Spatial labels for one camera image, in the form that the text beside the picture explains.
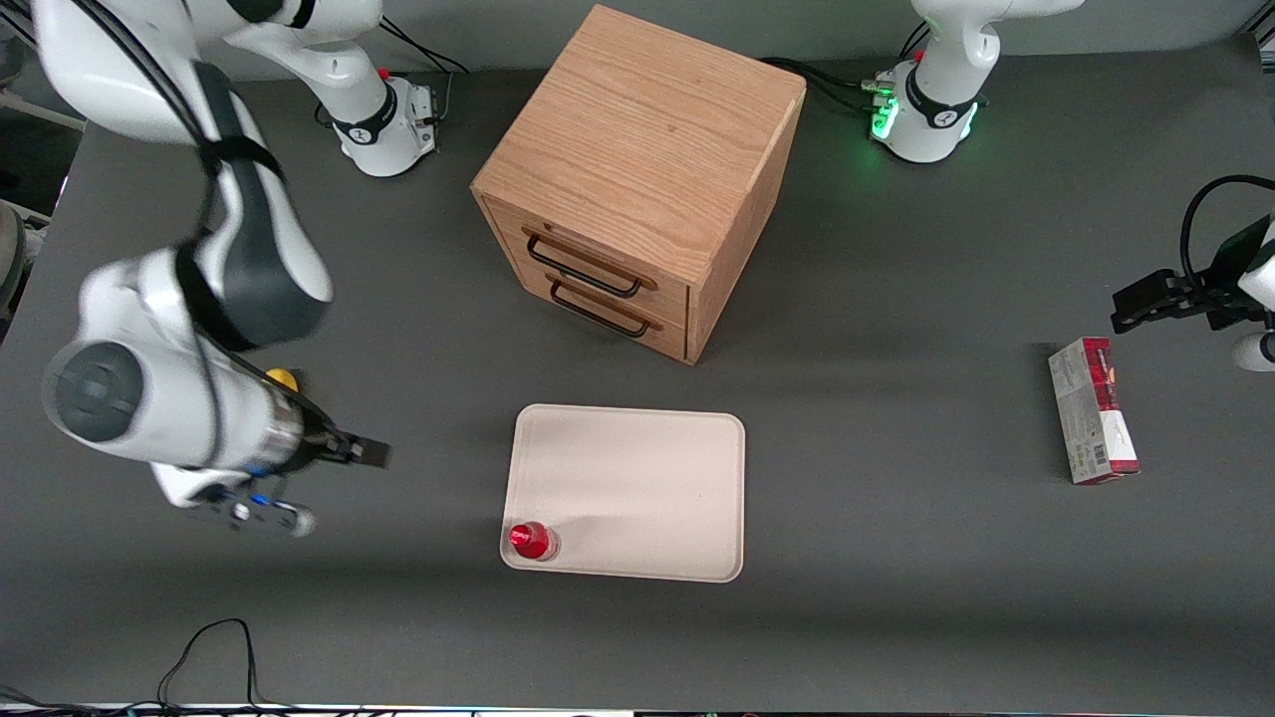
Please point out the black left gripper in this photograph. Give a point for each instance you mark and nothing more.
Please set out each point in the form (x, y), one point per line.
(1217, 296)

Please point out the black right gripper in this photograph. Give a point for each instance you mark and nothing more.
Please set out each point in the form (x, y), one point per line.
(322, 440)

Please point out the red coke bottle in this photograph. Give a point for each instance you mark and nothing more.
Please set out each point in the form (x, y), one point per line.
(531, 541)

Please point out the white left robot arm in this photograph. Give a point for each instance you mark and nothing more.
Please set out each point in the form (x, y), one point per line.
(946, 60)

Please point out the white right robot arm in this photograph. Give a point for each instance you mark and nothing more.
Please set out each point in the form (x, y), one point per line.
(149, 398)

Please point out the beige plastic tray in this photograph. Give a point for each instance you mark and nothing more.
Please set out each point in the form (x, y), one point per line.
(637, 488)

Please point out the yellow lemon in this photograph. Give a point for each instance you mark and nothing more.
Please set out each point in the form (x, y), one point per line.
(283, 378)

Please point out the red and grey carton box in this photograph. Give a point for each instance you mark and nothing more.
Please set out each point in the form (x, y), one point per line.
(1091, 413)

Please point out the wooden drawer front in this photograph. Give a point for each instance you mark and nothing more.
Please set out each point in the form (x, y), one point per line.
(669, 295)
(669, 337)

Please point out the wooden drawer cabinet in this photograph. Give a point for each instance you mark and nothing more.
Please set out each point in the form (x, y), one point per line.
(647, 129)

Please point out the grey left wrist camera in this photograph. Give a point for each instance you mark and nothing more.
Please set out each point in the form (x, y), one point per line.
(1257, 352)

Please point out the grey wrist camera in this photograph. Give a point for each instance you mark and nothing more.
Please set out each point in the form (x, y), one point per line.
(249, 508)
(1257, 352)

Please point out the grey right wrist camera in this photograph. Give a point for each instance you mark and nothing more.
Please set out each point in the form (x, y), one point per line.
(249, 508)

